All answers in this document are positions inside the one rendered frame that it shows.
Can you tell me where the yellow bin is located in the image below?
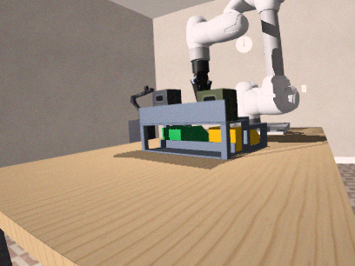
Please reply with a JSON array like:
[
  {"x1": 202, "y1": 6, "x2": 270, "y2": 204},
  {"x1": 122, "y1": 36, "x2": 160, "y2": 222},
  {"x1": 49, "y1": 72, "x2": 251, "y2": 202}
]
[{"x1": 209, "y1": 126, "x2": 259, "y2": 152}]

